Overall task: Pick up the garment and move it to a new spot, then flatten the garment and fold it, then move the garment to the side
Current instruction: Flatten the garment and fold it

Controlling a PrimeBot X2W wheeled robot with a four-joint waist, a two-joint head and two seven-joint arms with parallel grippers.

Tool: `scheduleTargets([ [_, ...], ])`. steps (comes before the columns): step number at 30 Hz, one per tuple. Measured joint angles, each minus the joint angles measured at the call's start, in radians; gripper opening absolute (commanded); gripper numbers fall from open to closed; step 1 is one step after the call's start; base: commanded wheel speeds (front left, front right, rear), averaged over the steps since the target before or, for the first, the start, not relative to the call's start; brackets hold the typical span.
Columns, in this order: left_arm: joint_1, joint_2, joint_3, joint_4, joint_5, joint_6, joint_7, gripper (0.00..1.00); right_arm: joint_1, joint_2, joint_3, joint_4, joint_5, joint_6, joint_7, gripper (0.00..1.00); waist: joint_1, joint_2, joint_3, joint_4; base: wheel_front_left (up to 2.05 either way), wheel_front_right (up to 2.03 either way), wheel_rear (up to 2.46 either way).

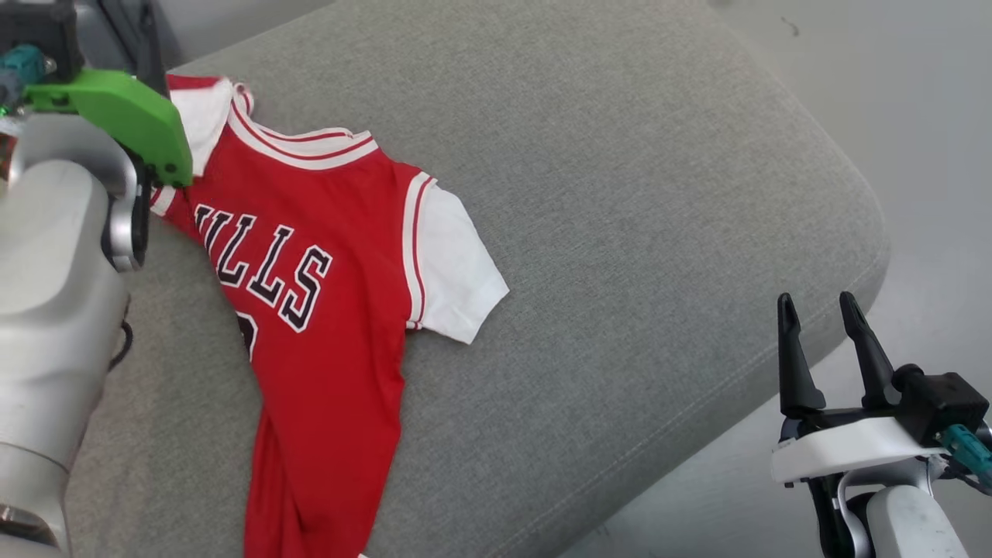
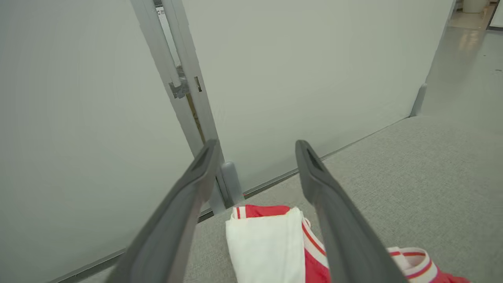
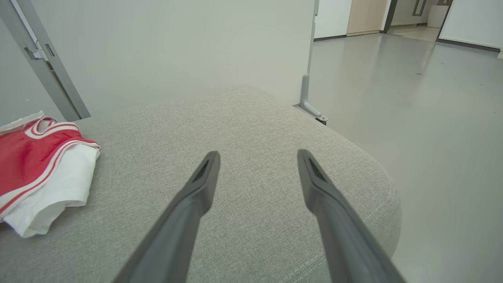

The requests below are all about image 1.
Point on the grey fabric sofa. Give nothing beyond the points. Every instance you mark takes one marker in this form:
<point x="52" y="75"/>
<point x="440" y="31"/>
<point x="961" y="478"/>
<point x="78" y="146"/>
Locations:
<point x="620" y="232"/>

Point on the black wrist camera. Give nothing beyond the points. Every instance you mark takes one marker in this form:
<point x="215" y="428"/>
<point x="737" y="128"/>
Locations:
<point x="39" y="27"/>
<point x="942" y="399"/>

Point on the red white basketball jersey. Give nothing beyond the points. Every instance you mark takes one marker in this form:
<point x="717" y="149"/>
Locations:
<point x="325" y="387"/>

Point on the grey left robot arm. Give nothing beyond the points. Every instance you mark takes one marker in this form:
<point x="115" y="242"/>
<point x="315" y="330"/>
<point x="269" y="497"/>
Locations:
<point x="46" y="310"/>

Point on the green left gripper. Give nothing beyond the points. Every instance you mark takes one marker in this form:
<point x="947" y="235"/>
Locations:
<point x="132" y="116"/>

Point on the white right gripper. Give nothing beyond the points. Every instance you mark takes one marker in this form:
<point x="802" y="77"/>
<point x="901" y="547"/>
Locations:
<point x="845" y="453"/>

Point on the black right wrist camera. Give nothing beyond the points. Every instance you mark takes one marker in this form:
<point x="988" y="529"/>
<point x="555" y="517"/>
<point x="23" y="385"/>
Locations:
<point x="942" y="399"/>

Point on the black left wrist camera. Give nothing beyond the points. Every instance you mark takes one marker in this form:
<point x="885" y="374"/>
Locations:
<point x="39" y="27"/>

